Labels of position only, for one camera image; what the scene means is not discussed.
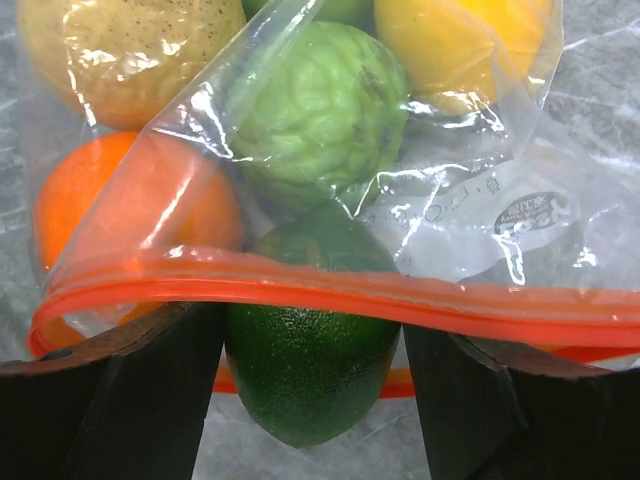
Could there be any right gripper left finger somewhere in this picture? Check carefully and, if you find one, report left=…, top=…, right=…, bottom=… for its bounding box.
left=1, top=303, right=223, bottom=479

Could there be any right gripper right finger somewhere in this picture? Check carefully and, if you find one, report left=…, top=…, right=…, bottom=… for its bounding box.
left=403, top=325, right=639, bottom=479

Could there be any fake orange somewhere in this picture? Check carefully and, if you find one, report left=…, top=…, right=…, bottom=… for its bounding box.
left=32, top=131, right=244, bottom=331

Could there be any dark green fake lime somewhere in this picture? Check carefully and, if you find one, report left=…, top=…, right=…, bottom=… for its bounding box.
left=225, top=206, right=400, bottom=448

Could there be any clear zip top bag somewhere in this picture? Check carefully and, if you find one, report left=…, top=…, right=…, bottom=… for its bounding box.
left=15, top=1, right=639, bottom=367

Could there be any tan fake pear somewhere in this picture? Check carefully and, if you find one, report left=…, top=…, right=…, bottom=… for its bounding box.
left=16, top=0, right=246, bottom=130

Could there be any light green bumpy fruit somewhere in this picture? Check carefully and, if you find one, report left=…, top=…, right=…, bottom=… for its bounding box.
left=233, top=21, right=409, bottom=213

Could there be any yellow fake lemon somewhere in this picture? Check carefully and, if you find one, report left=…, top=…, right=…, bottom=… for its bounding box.
left=374, top=1, right=554, bottom=116

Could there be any green fake apple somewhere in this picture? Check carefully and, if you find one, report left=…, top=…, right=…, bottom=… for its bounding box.
left=241, top=0, right=376, bottom=31

